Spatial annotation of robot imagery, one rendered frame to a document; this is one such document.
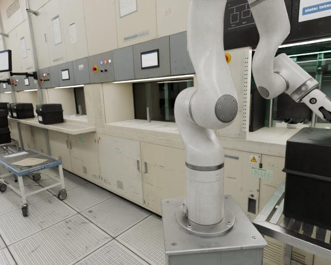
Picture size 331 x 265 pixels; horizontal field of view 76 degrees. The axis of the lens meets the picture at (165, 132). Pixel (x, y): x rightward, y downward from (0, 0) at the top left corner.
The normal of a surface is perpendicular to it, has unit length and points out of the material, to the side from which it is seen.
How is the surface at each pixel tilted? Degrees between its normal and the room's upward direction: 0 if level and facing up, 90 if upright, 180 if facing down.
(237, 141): 90
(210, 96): 73
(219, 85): 61
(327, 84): 90
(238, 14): 90
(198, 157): 83
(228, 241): 0
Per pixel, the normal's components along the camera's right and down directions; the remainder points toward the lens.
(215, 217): 0.37, 0.16
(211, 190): 0.17, 0.18
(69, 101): 0.75, 0.10
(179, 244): -0.04, -0.98
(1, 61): -0.43, 0.05
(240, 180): -0.66, 0.17
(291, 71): -0.19, -0.26
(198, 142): -0.17, -0.76
